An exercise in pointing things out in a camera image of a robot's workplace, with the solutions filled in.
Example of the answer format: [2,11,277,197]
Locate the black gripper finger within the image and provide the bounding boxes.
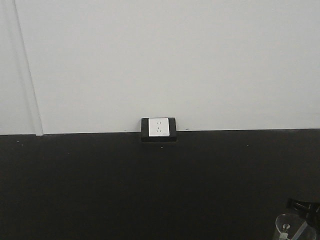
[286,198,320,232]

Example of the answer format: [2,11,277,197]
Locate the clear glass beaker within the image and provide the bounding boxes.
[272,213,318,240]

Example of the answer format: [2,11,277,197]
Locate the black socket housing box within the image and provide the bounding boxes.
[141,117,177,143]

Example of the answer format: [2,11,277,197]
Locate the white wall power socket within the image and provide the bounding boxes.
[148,118,170,137]

